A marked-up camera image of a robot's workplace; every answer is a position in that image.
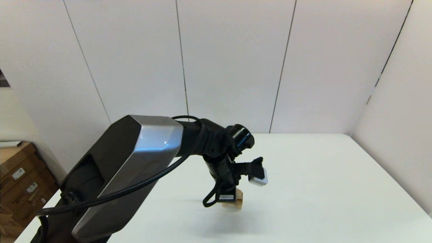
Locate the brown labelled cardboard box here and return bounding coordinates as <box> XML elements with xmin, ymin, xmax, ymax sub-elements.
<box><xmin>7</xmin><ymin>191</ymin><xmax>60</xmax><ymax>230</ymax></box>
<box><xmin>0</xmin><ymin>175</ymin><xmax>57</xmax><ymax>211</ymax></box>
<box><xmin>0</xmin><ymin>159</ymin><xmax>48</xmax><ymax>196</ymax></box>

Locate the arched wooden building block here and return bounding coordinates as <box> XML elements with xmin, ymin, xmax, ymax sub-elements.
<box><xmin>223</xmin><ymin>198</ymin><xmax>243</xmax><ymax>210</ymax></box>

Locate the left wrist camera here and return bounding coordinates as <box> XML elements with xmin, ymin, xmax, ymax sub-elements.
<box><xmin>234</xmin><ymin>157</ymin><xmax>269</xmax><ymax>187</ymax></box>

